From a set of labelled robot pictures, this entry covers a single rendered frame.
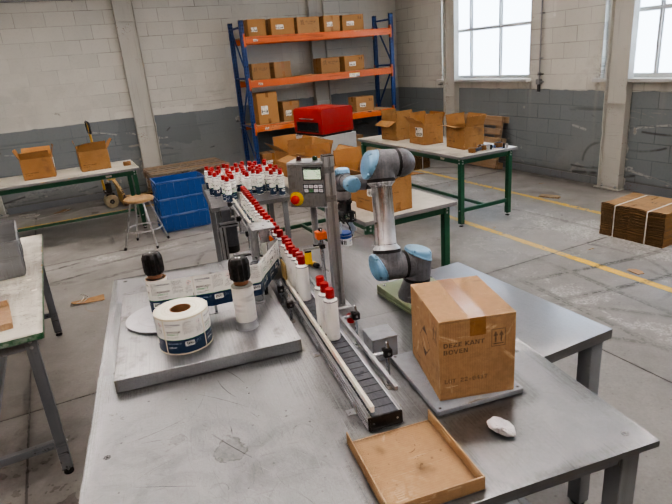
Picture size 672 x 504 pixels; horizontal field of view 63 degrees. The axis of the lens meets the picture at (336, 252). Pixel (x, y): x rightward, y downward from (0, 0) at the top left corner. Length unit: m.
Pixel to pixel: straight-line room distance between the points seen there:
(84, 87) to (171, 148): 1.56
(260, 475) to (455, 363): 0.65
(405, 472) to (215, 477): 0.51
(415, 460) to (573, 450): 0.42
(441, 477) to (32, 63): 8.73
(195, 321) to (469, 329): 0.99
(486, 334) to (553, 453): 0.36
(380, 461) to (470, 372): 0.40
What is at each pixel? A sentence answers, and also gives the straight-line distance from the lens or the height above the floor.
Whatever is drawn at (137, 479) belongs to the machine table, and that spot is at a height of 0.83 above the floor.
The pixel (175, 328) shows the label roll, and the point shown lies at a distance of 2.09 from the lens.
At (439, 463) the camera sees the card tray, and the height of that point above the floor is 0.83.
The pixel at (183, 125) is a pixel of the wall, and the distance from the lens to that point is 9.77.
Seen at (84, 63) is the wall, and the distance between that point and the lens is 9.55.
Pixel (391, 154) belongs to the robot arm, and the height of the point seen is 1.48.
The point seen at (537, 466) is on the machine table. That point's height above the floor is 0.83.
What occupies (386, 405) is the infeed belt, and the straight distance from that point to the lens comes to 1.71.
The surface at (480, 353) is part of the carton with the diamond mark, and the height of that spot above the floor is 1.00.
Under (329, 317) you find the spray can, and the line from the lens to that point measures 2.01.
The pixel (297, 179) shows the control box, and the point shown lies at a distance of 2.29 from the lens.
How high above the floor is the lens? 1.87
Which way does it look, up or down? 20 degrees down
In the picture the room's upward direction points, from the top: 5 degrees counter-clockwise
